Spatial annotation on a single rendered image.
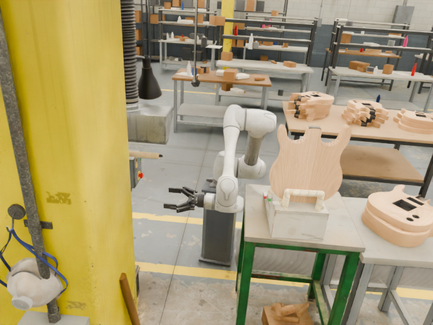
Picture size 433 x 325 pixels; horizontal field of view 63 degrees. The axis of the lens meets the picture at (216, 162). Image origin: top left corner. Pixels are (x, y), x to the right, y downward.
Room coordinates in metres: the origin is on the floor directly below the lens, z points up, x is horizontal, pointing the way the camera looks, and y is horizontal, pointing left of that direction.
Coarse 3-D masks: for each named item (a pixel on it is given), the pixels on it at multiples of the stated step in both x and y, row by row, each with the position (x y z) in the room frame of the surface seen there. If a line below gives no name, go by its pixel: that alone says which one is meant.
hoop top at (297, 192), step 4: (288, 192) 1.49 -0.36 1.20; (292, 192) 1.49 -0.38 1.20; (296, 192) 1.49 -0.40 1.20; (300, 192) 1.49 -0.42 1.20; (304, 192) 1.49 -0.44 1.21; (308, 192) 1.49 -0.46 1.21; (312, 192) 1.49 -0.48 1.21; (316, 192) 1.49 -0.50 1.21; (320, 192) 1.49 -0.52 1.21; (308, 196) 1.49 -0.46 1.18; (312, 196) 1.49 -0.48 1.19; (316, 196) 1.49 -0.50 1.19; (320, 196) 1.49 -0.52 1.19
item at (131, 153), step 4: (132, 152) 1.71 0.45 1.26; (136, 152) 1.71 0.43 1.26; (140, 152) 1.71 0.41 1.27; (144, 152) 1.71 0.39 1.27; (148, 152) 1.71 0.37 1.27; (132, 156) 1.70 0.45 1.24; (136, 156) 1.70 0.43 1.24; (140, 156) 1.70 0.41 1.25; (144, 156) 1.70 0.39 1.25; (148, 156) 1.70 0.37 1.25; (152, 156) 1.70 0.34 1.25; (156, 156) 1.70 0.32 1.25
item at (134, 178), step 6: (132, 150) 2.05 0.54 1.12; (138, 150) 2.06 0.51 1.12; (132, 162) 1.91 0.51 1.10; (138, 162) 1.99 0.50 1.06; (132, 168) 1.91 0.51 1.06; (138, 168) 1.99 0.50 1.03; (132, 174) 1.91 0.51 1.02; (138, 174) 1.97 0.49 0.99; (132, 180) 1.91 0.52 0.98; (138, 180) 1.97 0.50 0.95; (132, 186) 1.91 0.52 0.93
